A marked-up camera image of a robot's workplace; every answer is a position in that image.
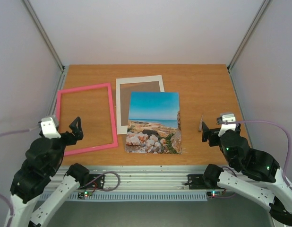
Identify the pink photo frame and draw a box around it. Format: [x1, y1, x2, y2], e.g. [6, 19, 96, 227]
[56, 83, 118, 156]

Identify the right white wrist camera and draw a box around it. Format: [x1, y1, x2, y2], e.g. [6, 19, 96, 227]
[216, 113, 239, 137]

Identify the right controller board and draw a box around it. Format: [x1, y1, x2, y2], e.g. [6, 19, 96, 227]
[206, 191, 224, 198]

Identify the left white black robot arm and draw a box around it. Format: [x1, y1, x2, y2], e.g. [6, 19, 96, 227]
[4, 115, 90, 227]

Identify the aluminium corner post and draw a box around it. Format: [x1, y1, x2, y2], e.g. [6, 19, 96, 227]
[21, 0, 65, 72]
[227, 0, 272, 73]

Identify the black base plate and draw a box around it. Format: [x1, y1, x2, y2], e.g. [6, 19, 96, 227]
[86, 174, 105, 190]
[185, 174, 207, 190]

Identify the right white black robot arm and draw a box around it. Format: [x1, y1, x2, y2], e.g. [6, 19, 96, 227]
[202, 122, 292, 226]

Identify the white mat board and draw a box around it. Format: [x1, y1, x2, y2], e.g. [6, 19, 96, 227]
[116, 75, 164, 135]

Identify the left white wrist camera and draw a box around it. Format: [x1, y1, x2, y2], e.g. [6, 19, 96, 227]
[39, 115, 61, 139]

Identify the grey slotted cable duct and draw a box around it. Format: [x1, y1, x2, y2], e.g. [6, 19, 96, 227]
[66, 192, 207, 202]

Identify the left aluminium corner post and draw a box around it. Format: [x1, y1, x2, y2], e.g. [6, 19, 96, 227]
[21, 0, 65, 72]

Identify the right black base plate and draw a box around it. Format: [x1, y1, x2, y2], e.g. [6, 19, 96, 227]
[185, 174, 207, 190]

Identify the left controller board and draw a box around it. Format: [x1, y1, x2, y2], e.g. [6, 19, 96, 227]
[77, 191, 93, 200]

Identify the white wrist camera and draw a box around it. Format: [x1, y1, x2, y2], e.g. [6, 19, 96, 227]
[39, 115, 61, 139]
[216, 113, 239, 137]

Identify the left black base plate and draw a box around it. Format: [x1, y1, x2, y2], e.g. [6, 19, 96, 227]
[86, 174, 105, 190]

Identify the controller board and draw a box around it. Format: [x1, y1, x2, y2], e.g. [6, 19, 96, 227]
[206, 191, 224, 198]
[77, 191, 93, 200]

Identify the beach landscape photo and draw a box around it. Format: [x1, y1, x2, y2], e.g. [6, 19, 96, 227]
[125, 91, 182, 155]

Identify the aluminium front rail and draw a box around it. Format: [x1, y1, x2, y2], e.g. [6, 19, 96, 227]
[49, 164, 276, 192]

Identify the right aluminium corner post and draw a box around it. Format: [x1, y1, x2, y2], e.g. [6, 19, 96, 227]
[227, 0, 272, 73]

